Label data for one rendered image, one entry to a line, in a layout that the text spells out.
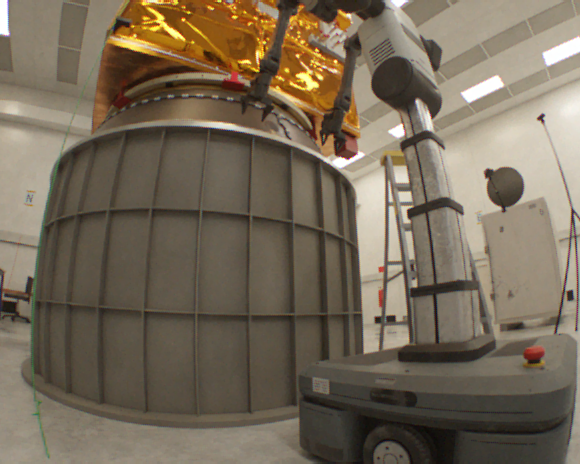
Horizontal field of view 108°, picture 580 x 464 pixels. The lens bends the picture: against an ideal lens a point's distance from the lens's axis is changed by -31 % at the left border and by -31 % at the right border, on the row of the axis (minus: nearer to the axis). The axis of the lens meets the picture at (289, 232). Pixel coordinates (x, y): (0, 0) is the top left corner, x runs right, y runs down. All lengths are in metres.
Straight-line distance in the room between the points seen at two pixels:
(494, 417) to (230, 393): 0.89
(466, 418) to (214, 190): 1.10
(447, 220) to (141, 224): 1.03
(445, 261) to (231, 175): 0.88
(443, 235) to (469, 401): 0.41
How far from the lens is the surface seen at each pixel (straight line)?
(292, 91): 2.21
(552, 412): 0.53
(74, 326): 1.36
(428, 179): 0.84
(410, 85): 0.95
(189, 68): 1.93
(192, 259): 1.14
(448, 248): 0.76
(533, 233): 4.06
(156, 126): 1.36
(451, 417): 0.56
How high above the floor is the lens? 0.38
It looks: 16 degrees up
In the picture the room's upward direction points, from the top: 1 degrees counter-clockwise
